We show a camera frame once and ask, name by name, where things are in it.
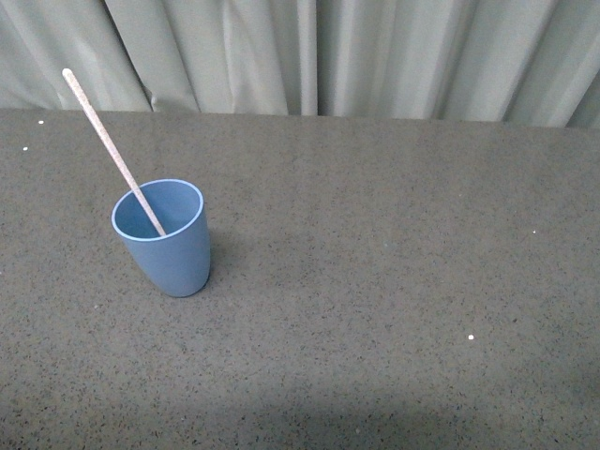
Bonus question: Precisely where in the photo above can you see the speckled white chopstick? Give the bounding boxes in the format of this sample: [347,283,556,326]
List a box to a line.
[62,67,166,236]

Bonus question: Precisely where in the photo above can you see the blue plastic cup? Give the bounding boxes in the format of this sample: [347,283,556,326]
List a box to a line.
[112,179,210,297]

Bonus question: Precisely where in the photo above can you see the pale grey curtain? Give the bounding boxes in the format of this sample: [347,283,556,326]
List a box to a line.
[1,1,599,128]

